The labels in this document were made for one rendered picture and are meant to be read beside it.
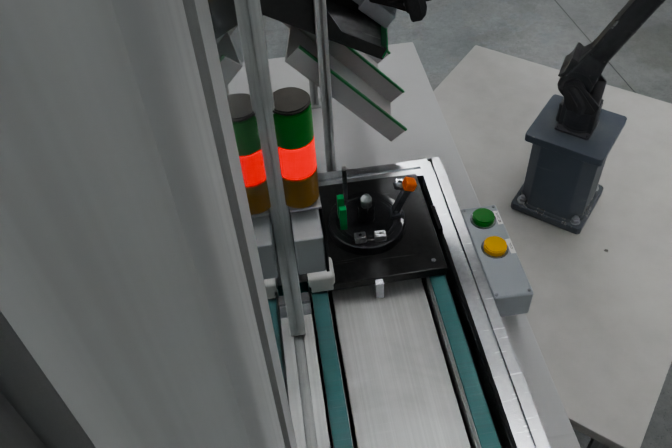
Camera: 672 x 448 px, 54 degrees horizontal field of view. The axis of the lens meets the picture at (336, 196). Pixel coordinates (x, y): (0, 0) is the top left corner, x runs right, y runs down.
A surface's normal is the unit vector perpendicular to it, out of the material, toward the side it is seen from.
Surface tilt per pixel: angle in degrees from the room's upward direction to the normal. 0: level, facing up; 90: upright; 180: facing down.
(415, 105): 0
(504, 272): 0
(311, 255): 90
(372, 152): 0
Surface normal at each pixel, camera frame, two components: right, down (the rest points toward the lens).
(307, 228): -0.04, -0.70
